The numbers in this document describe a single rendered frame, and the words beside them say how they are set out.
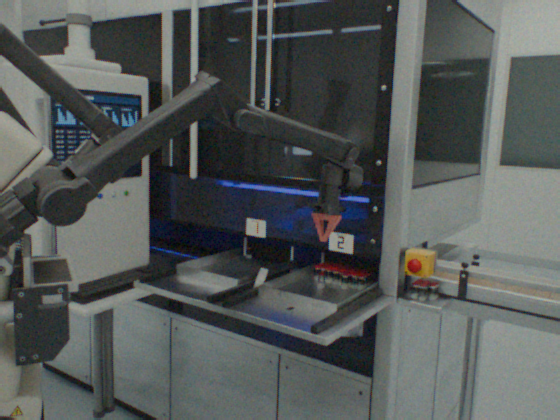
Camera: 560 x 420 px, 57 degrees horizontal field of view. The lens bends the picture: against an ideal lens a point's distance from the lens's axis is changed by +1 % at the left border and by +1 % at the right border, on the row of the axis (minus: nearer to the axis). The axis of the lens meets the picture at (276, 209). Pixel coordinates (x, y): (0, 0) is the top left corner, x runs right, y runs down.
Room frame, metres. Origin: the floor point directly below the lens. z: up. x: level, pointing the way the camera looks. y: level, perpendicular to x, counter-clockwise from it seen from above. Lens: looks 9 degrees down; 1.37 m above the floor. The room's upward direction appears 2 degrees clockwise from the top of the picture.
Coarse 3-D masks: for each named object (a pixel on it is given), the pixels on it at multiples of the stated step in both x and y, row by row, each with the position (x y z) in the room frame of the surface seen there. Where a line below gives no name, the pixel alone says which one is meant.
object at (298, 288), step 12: (312, 264) 1.69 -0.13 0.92; (288, 276) 1.57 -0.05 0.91; (300, 276) 1.63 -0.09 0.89; (312, 276) 1.66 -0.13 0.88; (264, 288) 1.43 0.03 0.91; (276, 288) 1.52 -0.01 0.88; (288, 288) 1.52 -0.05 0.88; (300, 288) 1.53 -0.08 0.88; (312, 288) 1.53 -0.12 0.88; (324, 288) 1.54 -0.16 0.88; (336, 288) 1.54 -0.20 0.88; (348, 288) 1.55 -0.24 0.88; (372, 288) 1.49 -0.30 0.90; (276, 300) 1.41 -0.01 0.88; (288, 300) 1.38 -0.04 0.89; (300, 300) 1.36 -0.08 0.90; (312, 300) 1.34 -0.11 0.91; (324, 300) 1.42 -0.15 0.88; (336, 300) 1.43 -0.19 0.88; (348, 300) 1.35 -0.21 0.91; (324, 312) 1.32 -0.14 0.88
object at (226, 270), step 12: (228, 252) 1.85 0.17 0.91; (240, 252) 1.91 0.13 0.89; (180, 264) 1.65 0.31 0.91; (192, 264) 1.69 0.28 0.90; (204, 264) 1.74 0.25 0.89; (216, 264) 1.77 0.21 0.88; (228, 264) 1.78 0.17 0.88; (240, 264) 1.78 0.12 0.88; (252, 264) 1.79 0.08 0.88; (264, 264) 1.79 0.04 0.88; (276, 264) 1.80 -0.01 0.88; (288, 264) 1.72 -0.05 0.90; (192, 276) 1.60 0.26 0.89; (204, 276) 1.57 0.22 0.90; (216, 276) 1.54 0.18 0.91; (228, 276) 1.51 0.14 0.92; (240, 276) 1.63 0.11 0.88; (252, 276) 1.55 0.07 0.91; (228, 288) 1.51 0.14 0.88
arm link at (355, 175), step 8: (352, 152) 1.32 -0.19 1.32; (336, 160) 1.34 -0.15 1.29; (344, 160) 1.32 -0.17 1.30; (352, 160) 1.33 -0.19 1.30; (352, 168) 1.38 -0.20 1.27; (360, 168) 1.40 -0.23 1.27; (352, 176) 1.38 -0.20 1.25; (360, 176) 1.40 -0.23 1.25; (344, 184) 1.38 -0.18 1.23; (352, 184) 1.38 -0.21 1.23; (360, 184) 1.40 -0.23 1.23
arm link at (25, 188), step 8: (40, 176) 0.91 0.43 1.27; (48, 176) 0.91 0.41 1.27; (56, 176) 0.91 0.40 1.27; (64, 176) 0.92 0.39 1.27; (16, 184) 0.90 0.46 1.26; (24, 184) 0.89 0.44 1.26; (32, 184) 0.89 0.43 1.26; (40, 184) 0.89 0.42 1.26; (16, 192) 0.88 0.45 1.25; (24, 192) 0.87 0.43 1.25; (32, 192) 0.87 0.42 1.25; (24, 200) 0.86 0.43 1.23; (32, 200) 0.87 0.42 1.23; (32, 208) 0.88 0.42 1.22; (40, 216) 0.89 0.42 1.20
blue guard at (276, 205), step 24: (168, 192) 2.03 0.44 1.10; (192, 192) 1.96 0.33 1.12; (216, 192) 1.89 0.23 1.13; (240, 192) 1.82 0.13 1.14; (264, 192) 1.76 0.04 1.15; (288, 192) 1.70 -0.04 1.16; (312, 192) 1.65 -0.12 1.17; (168, 216) 2.03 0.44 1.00; (192, 216) 1.96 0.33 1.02; (216, 216) 1.89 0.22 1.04; (240, 216) 1.82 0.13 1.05; (264, 216) 1.76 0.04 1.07; (288, 216) 1.70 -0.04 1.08; (312, 216) 1.65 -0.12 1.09; (360, 216) 1.55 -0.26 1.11; (312, 240) 1.65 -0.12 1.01; (360, 240) 1.55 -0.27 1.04
